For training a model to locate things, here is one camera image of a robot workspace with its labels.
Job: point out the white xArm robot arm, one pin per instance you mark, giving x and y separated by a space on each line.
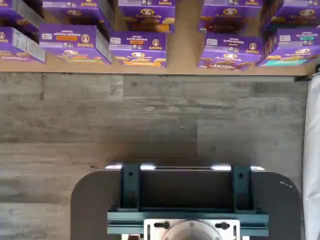
190 231

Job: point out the wooden shelf board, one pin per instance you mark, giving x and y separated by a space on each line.
183 50

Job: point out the purple Annie's box orange stripe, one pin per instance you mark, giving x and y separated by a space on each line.
137 45
70 40

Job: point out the purple Annie's box brown stripe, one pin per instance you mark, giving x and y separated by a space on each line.
230 47

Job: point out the purple Annie's snack box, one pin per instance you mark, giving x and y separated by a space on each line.
147 17
297 15
230 17
12 12
15 42
75 12

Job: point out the purple Annie's box teal stripe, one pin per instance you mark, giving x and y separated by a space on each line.
295 42

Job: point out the white curtain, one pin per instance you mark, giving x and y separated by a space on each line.
312 150

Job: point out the teal metal mounting frame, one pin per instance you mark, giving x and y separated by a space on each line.
130 185

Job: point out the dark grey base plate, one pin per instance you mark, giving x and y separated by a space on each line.
90 200

